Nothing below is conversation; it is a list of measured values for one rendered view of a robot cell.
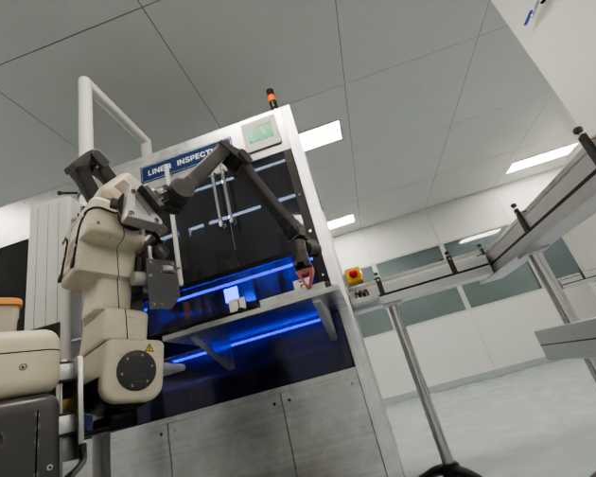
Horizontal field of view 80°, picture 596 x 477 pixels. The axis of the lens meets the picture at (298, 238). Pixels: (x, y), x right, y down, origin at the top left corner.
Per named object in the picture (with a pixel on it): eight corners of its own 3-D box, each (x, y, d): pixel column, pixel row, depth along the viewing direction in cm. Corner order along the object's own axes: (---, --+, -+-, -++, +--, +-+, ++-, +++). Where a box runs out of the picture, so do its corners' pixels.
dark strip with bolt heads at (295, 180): (320, 284, 171) (283, 151, 201) (329, 281, 170) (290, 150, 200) (320, 284, 170) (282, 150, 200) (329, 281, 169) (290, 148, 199)
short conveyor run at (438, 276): (353, 311, 171) (343, 281, 177) (355, 316, 186) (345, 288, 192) (495, 271, 165) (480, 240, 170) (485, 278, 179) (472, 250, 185)
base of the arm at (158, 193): (124, 204, 108) (141, 184, 101) (144, 195, 115) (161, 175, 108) (143, 226, 109) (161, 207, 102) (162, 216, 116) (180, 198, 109)
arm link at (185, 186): (212, 149, 149) (224, 132, 143) (238, 169, 152) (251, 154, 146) (154, 203, 115) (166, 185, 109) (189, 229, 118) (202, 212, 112)
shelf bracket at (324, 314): (331, 341, 160) (324, 313, 165) (338, 339, 160) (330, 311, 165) (321, 335, 129) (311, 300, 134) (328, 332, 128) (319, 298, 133)
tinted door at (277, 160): (239, 267, 183) (220, 173, 206) (318, 242, 179) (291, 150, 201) (238, 267, 183) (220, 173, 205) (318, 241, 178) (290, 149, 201)
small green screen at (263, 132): (247, 154, 204) (240, 126, 212) (282, 142, 202) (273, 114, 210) (246, 153, 203) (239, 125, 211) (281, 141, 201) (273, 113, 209)
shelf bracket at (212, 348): (229, 370, 165) (224, 342, 170) (235, 368, 165) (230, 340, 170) (195, 371, 134) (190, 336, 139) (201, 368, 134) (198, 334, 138)
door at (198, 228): (157, 292, 188) (148, 199, 210) (238, 267, 183) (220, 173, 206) (156, 292, 188) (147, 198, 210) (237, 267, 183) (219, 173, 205)
